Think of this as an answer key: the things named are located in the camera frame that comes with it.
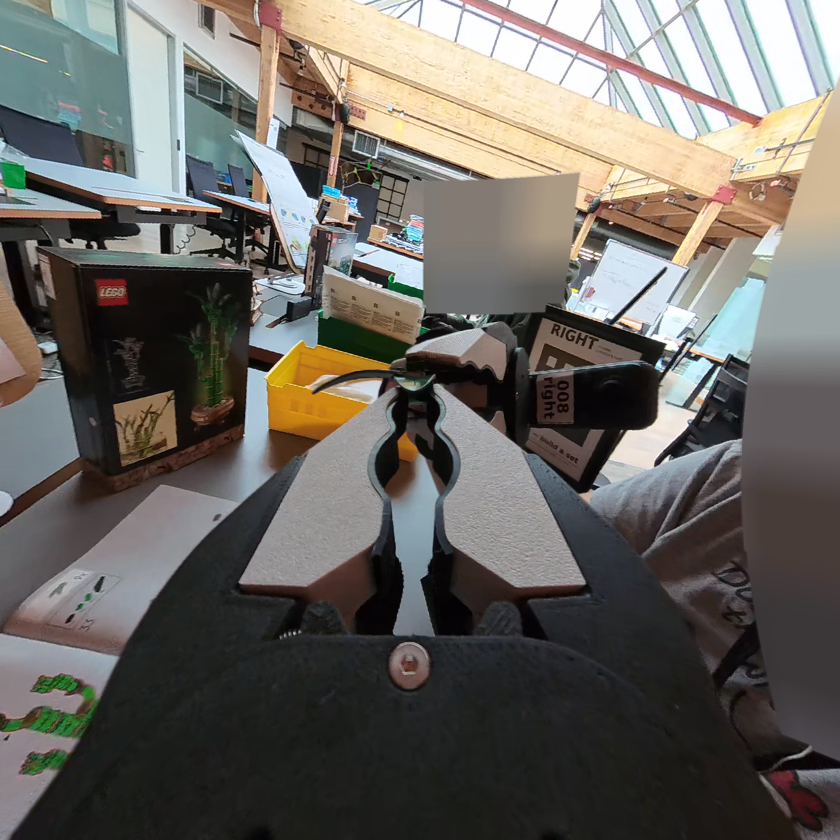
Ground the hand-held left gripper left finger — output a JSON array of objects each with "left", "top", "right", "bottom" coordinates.
[{"left": 238, "top": 387, "right": 404, "bottom": 636}]

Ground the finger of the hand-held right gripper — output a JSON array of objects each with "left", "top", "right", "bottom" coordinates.
[
  {"left": 403, "top": 322, "right": 521, "bottom": 388},
  {"left": 471, "top": 382, "right": 511, "bottom": 429}
]

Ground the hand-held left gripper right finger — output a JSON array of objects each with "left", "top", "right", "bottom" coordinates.
[{"left": 421, "top": 386, "right": 588, "bottom": 636}]

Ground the green lego leaf assembly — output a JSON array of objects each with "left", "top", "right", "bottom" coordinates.
[{"left": 311, "top": 366, "right": 439, "bottom": 427}]

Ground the dark cardboard set box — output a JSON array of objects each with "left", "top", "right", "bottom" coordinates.
[{"left": 308, "top": 223, "right": 360, "bottom": 278}]

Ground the lego instruction booklet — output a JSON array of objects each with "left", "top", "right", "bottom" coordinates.
[{"left": 0, "top": 484, "right": 240, "bottom": 840}]

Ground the black lego set box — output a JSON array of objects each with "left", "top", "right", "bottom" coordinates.
[{"left": 36, "top": 246, "right": 253, "bottom": 493}]

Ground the black framed marker sign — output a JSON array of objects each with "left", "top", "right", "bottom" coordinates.
[{"left": 525, "top": 305, "right": 667, "bottom": 492}]

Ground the white leaflet stack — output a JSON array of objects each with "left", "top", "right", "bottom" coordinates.
[{"left": 322, "top": 266, "right": 425, "bottom": 345}]

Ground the black mesh chair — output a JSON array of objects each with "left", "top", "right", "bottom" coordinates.
[{"left": 656, "top": 354, "right": 752, "bottom": 468}]

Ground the green plastic bin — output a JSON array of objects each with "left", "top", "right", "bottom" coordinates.
[{"left": 318, "top": 311, "right": 429, "bottom": 366}]

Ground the whiteboard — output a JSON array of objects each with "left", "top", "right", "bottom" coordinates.
[{"left": 584, "top": 239, "right": 690, "bottom": 327}]

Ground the white plastic bag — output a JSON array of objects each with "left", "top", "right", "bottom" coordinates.
[{"left": 314, "top": 373, "right": 383, "bottom": 403}]

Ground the yellow plastic bin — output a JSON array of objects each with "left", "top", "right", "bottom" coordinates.
[{"left": 266, "top": 341, "right": 421, "bottom": 462}]

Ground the person in grey shirt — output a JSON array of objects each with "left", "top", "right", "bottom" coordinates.
[{"left": 591, "top": 440, "right": 840, "bottom": 840}]

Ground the tilted board with white sheet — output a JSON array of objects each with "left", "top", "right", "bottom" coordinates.
[{"left": 236, "top": 131, "right": 320, "bottom": 271}]

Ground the black office chair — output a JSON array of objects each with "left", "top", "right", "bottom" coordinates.
[{"left": 185, "top": 154, "right": 238, "bottom": 255}]

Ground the grey background desk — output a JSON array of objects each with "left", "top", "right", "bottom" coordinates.
[{"left": 23, "top": 157, "right": 222, "bottom": 219}]

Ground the black desk monitor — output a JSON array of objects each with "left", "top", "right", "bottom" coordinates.
[{"left": 0, "top": 105, "right": 86, "bottom": 169}]

